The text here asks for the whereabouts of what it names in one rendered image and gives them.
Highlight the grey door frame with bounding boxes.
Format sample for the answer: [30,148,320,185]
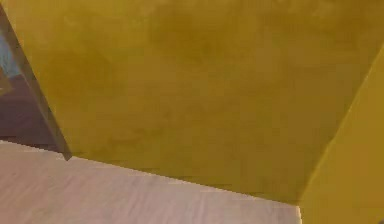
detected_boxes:
[0,4,73,162]

